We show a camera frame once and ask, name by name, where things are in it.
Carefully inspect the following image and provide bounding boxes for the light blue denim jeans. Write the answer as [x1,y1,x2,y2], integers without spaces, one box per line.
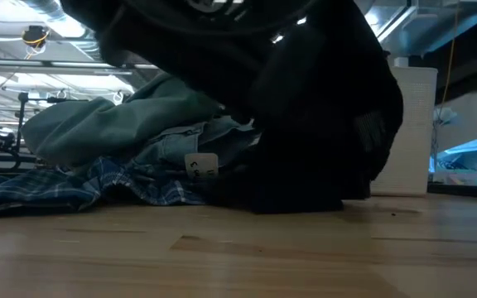
[132,114,263,173]

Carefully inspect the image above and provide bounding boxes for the black ceiling-mounted camera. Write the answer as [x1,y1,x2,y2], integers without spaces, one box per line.
[21,25,51,55]

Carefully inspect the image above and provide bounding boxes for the light blue fleece garment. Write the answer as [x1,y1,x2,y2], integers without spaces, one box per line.
[20,73,224,167]

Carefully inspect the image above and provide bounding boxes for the white plastic mesh basket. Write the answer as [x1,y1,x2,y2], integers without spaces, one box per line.
[369,65,440,198]

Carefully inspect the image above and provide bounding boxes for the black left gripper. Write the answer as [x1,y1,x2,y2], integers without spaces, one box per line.
[59,0,320,125]

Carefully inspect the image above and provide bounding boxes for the white paper label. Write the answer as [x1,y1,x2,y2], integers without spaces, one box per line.
[184,152,220,180]

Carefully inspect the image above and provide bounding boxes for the yellow cable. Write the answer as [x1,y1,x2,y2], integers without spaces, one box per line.
[440,0,461,109]

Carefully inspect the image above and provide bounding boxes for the black garment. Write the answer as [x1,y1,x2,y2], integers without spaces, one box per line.
[205,24,405,215]

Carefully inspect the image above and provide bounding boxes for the black metal table frame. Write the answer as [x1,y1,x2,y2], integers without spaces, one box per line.
[426,181,477,200]

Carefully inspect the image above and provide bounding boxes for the black metal rig frame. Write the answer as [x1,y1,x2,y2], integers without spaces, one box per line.
[0,91,93,173]

